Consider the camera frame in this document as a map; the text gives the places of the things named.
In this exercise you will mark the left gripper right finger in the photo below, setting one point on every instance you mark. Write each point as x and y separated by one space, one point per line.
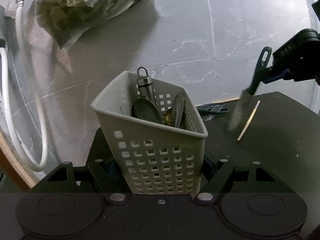
218 176

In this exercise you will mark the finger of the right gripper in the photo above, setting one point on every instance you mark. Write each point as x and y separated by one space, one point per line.
272 74

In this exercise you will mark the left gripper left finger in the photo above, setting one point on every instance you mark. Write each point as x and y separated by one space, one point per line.
107 179

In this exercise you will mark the black handled kitchen knife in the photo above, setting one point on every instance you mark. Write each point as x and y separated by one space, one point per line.
247 93

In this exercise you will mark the bamboo chopstick with purple band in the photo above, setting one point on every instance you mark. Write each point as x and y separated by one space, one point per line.
248 121

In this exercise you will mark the white perforated utensil basket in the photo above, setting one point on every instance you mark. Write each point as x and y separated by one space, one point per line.
154 158

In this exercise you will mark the black handled scissors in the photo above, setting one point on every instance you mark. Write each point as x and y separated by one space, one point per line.
211 105

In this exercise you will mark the large dark metal spoon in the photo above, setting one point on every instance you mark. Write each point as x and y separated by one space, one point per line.
144 109

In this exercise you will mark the small silver spoon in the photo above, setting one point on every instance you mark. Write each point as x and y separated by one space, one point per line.
167 117

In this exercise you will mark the patterned handle silver spoon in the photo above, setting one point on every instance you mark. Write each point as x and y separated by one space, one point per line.
177 110

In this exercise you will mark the silver fork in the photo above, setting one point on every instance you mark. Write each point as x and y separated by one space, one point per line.
208 116

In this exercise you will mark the plastic bag of dried leaves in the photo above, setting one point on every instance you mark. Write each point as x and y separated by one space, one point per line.
66 20

